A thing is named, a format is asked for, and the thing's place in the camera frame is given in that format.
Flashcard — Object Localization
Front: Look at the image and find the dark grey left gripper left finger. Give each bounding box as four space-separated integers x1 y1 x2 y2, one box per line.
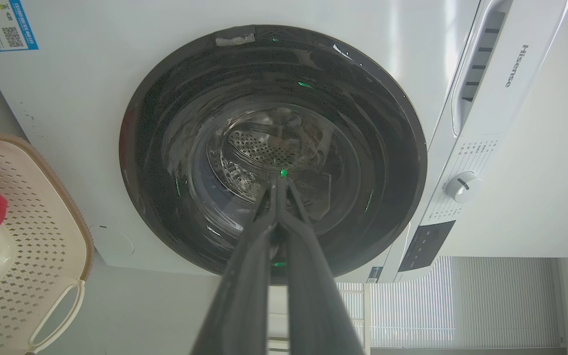
191 176 281 355

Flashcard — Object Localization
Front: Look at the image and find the dark round washing machine door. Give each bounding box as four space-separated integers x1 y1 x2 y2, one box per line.
119 25 428 285

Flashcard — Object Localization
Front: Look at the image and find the white control knob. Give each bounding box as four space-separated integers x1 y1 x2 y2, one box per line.
445 171 483 204

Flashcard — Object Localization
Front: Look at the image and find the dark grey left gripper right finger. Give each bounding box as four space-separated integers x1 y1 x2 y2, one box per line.
278 176 366 355

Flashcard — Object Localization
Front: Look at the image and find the beige perforated laundry basket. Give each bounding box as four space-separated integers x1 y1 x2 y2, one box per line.
0 132 95 355

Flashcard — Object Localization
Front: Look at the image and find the blue energy label sticker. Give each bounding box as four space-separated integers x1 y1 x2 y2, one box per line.
0 0 39 53

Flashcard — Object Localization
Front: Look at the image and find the white Hisense washing machine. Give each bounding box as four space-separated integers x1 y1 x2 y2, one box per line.
0 0 568 284

